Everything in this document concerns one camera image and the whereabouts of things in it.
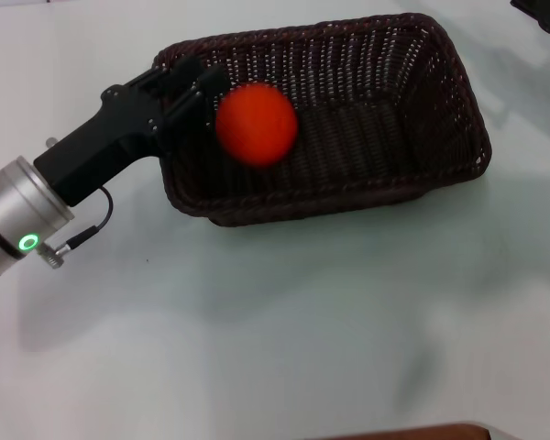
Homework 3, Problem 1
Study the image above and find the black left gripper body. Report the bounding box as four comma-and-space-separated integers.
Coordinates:
33, 66, 198, 208

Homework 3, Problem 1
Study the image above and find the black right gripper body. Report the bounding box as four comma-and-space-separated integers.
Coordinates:
510, 0, 550, 36

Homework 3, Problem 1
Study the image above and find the orange toy pear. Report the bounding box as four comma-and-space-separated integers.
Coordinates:
214, 82, 300, 171

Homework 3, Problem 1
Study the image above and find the dark brown woven basket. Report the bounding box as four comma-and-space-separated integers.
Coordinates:
152, 12, 493, 228

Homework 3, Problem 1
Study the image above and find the brown wooden edge strip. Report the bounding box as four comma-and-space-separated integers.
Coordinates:
336, 423, 492, 440

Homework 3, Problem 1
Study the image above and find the black cable with metal plug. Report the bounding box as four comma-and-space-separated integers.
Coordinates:
37, 184, 115, 270

